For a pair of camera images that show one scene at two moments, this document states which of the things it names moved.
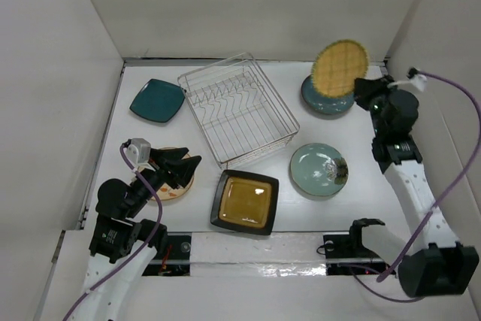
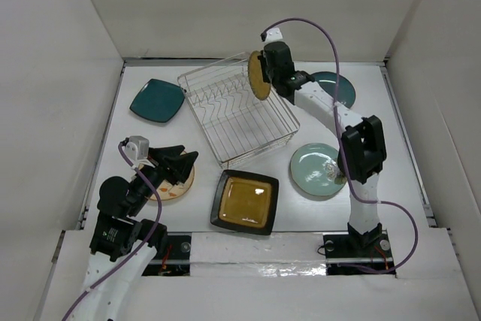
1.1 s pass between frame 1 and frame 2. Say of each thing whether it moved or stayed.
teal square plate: stayed
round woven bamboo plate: moved
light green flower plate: stayed
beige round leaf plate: stayed
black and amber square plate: stayed
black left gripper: stayed
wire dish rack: stayed
